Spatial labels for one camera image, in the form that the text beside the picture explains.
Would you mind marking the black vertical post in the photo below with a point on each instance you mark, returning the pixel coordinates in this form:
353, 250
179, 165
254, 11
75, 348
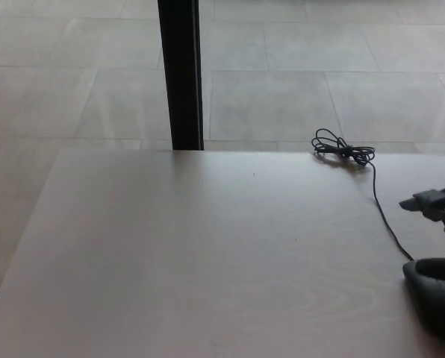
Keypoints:
179, 74

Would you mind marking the black computer mouse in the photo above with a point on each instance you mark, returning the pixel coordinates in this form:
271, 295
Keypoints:
437, 309

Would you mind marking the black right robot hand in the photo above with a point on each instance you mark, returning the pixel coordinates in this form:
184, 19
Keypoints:
433, 201

